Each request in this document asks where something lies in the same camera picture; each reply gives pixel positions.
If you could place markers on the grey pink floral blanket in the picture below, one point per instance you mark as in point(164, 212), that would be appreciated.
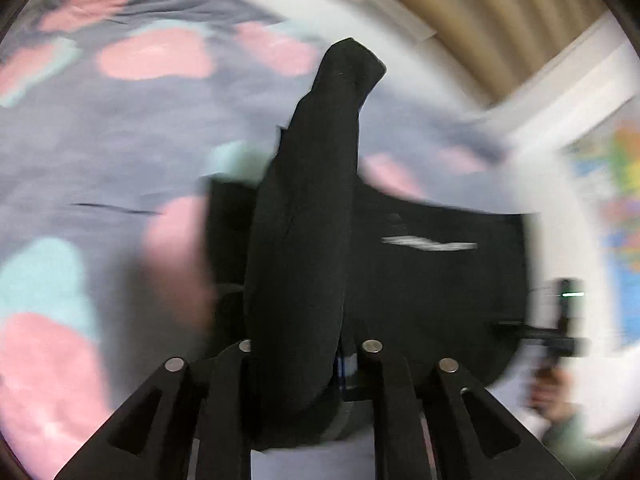
point(100, 160)

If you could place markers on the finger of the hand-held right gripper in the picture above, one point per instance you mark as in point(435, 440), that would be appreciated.
point(520, 331)

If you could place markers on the beige curtain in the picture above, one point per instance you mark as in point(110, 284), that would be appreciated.
point(450, 0)

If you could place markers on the black pants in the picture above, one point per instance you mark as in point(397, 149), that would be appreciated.
point(300, 210)

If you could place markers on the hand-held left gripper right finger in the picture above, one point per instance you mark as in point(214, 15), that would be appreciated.
point(348, 372)

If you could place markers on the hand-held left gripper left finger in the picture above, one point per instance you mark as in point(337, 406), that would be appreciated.
point(232, 390)

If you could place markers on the person's right hand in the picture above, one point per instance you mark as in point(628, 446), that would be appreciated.
point(550, 395)

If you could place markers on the colourful wall poster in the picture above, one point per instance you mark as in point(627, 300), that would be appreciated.
point(620, 210)

